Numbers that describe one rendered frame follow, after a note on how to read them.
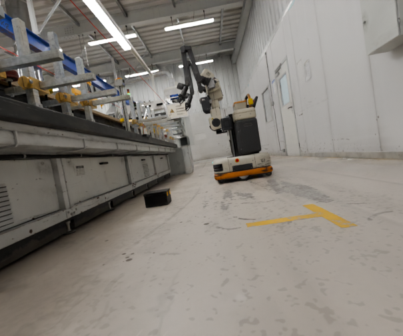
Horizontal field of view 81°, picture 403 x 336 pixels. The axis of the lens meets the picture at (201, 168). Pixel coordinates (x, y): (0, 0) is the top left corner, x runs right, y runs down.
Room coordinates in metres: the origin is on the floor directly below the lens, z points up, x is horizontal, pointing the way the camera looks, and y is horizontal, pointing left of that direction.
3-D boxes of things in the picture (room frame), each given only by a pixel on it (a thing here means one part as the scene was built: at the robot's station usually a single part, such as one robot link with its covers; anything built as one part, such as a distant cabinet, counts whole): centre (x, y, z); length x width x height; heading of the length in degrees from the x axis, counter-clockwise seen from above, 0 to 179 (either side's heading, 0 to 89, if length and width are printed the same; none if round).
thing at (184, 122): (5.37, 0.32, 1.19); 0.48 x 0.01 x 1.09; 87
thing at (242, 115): (2.98, -0.58, 0.59); 0.55 x 0.34 x 0.83; 177
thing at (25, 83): (1.14, 0.71, 0.81); 0.14 x 0.06 x 0.05; 177
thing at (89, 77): (1.15, 0.64, 0.81); 0.43 x 0.03 x 0.04; 87
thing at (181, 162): (5.78, 1.01, 0.95); 1.65 x 0.70 x 1.90; 87
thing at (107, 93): (1.40, 0.63, 0.80); 0.43 x 0.03 x 0.04; 87
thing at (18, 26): (1.11, 0.71, 0.87); 0.04 x 0.04 x 0.48; 87
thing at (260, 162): (2.99, -0.49, 0.16); 0.67 x 0.64 x 0.25; 87
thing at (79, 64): (1.61, 0.69, 0.90); 0.04 x 0.04 x 0.48; 87
